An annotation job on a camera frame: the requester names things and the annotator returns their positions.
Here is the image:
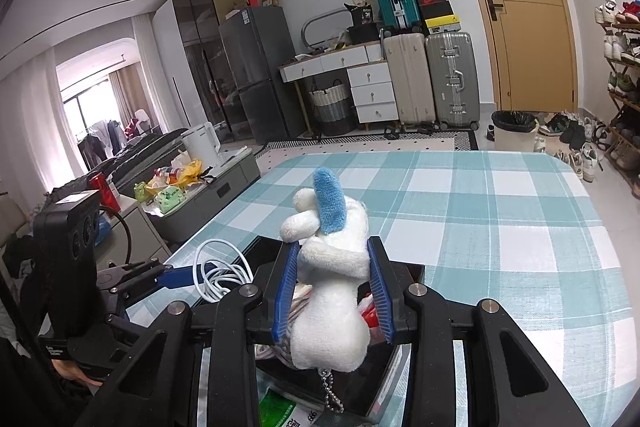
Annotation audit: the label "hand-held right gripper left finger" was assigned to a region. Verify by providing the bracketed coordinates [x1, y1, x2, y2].
[65, 242, 301, 427]

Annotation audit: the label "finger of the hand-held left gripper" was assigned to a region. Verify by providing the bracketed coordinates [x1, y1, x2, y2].
[97, 259, 201, 295]
[107, 313, 157, 344]

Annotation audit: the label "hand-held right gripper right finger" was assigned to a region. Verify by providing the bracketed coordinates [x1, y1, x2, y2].
[367, 236, 591, 427]

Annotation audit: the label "white packet with red edge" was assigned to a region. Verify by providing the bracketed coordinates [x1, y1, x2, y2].
[357, 294, 381, 330]

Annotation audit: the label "white power cable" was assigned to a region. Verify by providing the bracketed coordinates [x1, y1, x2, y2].
[192, 239, 256, 303]

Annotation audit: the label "white plush toy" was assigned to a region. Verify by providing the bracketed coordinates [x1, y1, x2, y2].
[279, 167, 372, 414]

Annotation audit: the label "black cardboard box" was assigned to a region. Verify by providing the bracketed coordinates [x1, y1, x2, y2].
[192, 234, 426, 427]

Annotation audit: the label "green packet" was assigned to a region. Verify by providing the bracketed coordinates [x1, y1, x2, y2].
[257, 387, 321, 427]

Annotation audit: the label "person's left hand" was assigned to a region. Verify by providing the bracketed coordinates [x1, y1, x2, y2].
[52, 354, 103, 388]

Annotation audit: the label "small grey cabinet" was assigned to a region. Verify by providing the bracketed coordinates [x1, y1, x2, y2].
[97, 194, 173, 268]

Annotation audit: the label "red tumbler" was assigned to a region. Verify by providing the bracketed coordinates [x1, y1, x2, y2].
[89, 172, 122, 214]

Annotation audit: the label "grey low cabinet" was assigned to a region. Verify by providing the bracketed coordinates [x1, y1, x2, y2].
[150, 147, 261, 244]

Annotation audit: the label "yellow plastic bag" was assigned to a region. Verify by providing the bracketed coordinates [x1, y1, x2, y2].
[175, 159, 203, 188]

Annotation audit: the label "teal checked tablecloth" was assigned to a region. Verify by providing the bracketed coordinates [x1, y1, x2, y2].
[125, 149, 626, 427]

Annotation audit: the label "dark sofa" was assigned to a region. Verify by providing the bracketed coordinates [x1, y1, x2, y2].
[47, 129, 191, 202]

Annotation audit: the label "hanging clothes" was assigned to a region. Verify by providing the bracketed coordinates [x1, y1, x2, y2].
[77, 119, 128, 168]

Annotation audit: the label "white electric kettle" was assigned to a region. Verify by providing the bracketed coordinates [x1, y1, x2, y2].
[180, 122, 221, 168]

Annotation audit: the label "sheer white curtain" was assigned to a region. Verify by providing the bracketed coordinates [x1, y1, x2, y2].
[0, 49, 86, 192]

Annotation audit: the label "brown curtain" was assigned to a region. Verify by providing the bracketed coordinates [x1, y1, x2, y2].
[109, 66, 151, 128]

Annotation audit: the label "woven laundry basket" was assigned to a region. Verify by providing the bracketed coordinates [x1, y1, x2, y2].
[307, 79, 356, 136]

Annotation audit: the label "white desk with drawers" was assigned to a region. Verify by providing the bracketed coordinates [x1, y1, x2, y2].
[278, 42, 401, 125]

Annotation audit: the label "white trash bin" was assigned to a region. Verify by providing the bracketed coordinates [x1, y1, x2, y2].
[491, 109, 540, 152]

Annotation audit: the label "white wardrobe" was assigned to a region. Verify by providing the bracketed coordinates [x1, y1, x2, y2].
[152, 0, 191, 132]

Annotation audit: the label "beige suitcase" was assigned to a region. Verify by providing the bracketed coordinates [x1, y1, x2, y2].
[382, 33, 436, 132]

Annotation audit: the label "grey refrigerator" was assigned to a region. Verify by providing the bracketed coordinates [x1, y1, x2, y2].
[218, 5, 306, 142]

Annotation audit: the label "silver suitcase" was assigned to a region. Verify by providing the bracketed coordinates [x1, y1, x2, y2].
[425, 32, 482, 132]

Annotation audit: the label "group of shoes on floor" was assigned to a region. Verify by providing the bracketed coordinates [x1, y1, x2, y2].
[535, 109, 616, 182]

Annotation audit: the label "dark glass cabinet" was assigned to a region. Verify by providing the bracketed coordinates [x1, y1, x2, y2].
[171, 0, 241, 142]

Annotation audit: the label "black and yellow shoe box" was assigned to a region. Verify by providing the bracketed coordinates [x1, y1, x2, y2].
[425, 14, 461, 35]

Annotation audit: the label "black paper bag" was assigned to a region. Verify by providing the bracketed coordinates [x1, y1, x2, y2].
[345, 2, 376, 28]

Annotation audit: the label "wooden shoe rack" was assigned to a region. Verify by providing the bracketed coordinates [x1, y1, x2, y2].
[595, 0, 640, 188]

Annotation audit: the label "wooden door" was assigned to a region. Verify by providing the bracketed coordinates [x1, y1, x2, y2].
[442, 0, 581, 120]

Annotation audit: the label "rows of shoes on rack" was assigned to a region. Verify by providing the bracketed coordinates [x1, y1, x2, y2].
[594, 0, 640, 172]

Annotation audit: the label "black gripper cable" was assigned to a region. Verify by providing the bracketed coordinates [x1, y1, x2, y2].
[99, 206, 133, 265]

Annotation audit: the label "silver metal frame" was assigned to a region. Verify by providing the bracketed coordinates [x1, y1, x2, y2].
[301, 7, 351, 52]

